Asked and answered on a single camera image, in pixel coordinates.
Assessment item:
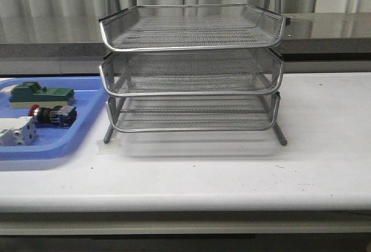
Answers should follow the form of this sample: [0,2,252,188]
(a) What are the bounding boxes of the silver mesh tray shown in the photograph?
[106,93,281,133]
[99,49,284,97]
[99,4,286,52]

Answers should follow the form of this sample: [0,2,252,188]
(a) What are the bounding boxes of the red emergency stop button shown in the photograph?
[28,104,78,127]

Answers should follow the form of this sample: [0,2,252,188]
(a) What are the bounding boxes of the silver mesh bottom tray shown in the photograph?
[106,93,281,133]

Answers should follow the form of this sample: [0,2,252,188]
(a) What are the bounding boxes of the silver mesh top tray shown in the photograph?
[99,4,286,52]

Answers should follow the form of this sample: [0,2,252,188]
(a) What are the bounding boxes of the blue plastic tray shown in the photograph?
[1,76,108,160]

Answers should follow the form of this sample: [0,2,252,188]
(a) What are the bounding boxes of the green terminal block module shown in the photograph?
[9,82,75,109]

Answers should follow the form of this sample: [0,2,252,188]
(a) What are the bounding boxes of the grey stone counter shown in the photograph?
[1,13,370,58]

